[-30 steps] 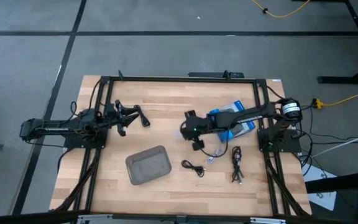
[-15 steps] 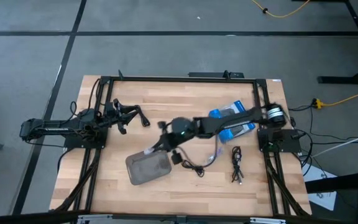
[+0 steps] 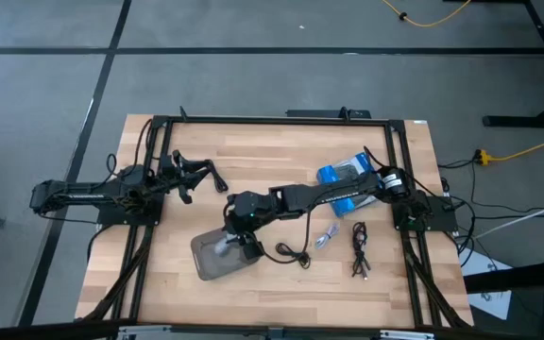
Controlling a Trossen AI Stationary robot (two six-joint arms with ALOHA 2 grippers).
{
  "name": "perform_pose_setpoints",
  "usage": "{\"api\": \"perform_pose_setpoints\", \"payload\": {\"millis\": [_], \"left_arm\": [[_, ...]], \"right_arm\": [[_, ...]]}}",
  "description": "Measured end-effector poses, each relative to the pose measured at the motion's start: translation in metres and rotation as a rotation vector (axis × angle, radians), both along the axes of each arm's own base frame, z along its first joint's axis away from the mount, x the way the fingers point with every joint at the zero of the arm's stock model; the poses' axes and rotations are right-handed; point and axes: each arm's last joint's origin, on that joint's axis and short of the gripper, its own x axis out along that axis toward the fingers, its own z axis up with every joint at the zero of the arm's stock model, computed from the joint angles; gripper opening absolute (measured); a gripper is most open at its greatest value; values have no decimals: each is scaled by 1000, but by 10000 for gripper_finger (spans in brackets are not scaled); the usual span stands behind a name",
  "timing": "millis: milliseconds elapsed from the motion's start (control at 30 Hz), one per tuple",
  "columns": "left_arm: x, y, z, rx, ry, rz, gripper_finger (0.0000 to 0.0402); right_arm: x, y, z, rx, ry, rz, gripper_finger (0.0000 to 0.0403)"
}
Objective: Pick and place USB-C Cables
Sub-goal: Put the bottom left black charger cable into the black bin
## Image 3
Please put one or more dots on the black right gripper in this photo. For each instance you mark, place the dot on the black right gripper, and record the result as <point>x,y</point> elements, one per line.
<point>253,210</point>

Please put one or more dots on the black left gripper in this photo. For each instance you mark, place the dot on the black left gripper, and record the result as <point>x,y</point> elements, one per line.
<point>170,172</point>

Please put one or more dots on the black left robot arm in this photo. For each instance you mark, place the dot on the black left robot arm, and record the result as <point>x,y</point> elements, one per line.
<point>83,193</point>

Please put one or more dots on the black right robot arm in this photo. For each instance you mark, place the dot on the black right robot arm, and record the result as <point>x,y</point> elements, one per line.
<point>333,193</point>

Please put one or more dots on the grey plastic tray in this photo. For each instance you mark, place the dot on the grey plastic tray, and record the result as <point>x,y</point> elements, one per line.
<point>210,264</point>

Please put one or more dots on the white paper sheet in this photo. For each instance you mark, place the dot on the white paper sheet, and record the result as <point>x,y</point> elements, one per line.
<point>491,297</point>

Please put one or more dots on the dark cabinet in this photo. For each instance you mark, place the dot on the dark cabinet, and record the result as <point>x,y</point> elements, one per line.
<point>536,302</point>

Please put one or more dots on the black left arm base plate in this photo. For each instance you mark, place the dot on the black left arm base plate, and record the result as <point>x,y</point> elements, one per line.
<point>130,215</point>

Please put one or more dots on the black aluminium table frame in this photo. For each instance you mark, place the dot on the black aluminium table frame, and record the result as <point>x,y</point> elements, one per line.
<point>277,121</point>

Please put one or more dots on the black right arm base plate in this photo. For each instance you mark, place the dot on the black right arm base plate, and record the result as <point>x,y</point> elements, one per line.
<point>435,212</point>

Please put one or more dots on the black desk leg frame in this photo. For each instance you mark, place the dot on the black desk leg frame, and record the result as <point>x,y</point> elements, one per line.
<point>543,38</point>

